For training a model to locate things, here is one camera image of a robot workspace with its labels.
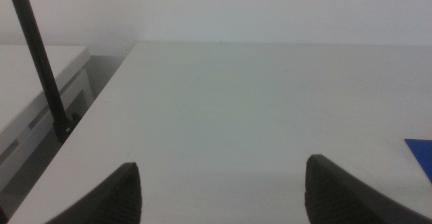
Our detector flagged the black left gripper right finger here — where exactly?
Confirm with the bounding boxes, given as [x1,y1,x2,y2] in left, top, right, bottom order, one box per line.
[304,154,432,224]

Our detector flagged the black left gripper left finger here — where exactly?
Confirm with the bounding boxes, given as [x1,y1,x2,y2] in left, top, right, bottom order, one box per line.
[43,162,143,224]

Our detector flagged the blue rectangular mat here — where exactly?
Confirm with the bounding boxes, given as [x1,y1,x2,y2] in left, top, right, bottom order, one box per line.
[404,138,432,185]

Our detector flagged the black pole clamp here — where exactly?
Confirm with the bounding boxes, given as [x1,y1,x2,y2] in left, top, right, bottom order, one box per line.
[53,112,82,145]

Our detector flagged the white side cabinet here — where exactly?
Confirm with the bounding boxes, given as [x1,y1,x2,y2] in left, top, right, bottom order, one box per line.
[0,45,96,194]

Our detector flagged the black stand pole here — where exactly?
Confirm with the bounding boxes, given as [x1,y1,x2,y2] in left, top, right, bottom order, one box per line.
[5,0,68,128]

